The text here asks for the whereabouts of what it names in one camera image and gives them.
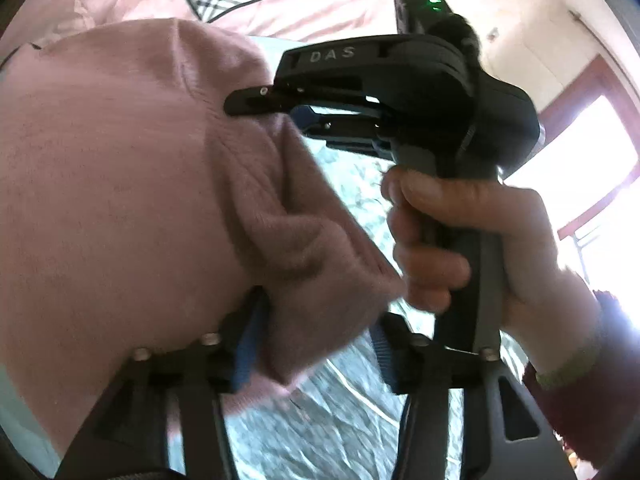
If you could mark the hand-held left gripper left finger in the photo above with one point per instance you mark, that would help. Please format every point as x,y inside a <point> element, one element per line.
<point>247,355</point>

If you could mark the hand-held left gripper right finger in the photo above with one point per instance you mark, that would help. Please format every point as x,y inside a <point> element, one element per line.
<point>383,355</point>

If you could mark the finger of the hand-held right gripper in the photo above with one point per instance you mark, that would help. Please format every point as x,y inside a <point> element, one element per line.
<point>340,132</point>
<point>250,97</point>

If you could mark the mauve knitted sweater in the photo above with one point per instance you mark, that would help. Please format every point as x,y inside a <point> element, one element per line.
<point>125,160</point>

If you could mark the person's right forearm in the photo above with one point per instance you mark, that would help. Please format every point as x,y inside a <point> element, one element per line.
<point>590,410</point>

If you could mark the person's right hand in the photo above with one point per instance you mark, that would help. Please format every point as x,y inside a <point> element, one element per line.
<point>520,240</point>

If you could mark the red window frame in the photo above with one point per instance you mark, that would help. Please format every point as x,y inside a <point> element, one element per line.
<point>575,95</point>

